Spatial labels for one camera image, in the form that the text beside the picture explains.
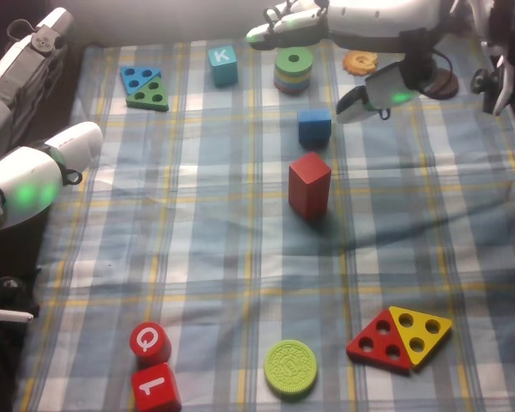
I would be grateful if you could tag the blue yellow plaid cloth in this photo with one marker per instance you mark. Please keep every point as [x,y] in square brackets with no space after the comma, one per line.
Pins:
[197,236]

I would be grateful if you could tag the brown sandwich cookie toy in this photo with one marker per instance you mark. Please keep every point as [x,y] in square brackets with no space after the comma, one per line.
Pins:
[448,86]

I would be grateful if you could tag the green triangle block with holes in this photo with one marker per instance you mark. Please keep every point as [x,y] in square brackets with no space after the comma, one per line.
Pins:
[148,98]

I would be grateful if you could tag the red cylinder letter Q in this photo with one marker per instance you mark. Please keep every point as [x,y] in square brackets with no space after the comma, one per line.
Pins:
[149,341]

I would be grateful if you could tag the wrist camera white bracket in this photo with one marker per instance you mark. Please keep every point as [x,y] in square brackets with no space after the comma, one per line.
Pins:
[8,292]
[500,90]

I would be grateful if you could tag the orange flower cookie toy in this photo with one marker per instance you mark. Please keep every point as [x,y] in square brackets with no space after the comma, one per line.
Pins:
[360,63]

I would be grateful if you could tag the blue cube block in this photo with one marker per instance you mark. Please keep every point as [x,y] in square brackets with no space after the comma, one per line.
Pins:
[314,126]

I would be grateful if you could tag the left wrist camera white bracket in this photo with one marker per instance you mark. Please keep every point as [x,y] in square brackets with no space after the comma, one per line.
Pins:
[8,292]

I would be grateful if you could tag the teal cube letter K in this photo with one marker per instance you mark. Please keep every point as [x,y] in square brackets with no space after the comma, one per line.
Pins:
[223,66]

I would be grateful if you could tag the red rectangular block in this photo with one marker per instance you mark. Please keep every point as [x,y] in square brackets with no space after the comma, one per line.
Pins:
[309,189]

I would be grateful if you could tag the red cube number one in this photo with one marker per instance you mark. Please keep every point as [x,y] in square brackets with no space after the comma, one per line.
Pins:
[155,388]

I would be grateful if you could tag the green sandwich cookie toy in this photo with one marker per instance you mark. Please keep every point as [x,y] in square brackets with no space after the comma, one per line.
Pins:
[290,369]

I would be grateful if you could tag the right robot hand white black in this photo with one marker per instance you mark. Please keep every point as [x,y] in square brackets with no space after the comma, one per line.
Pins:
[377,19]

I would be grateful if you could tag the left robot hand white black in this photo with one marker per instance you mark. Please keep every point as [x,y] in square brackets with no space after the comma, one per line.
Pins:
[21,189]

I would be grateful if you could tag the blue triangle block with holes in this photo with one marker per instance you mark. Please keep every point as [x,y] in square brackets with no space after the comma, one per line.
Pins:
[135,77]

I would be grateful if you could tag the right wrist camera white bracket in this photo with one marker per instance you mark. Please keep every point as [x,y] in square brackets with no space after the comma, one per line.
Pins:
[500,90]

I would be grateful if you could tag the red triangle block with holes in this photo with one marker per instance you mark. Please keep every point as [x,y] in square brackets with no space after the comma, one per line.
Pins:
[377,345]

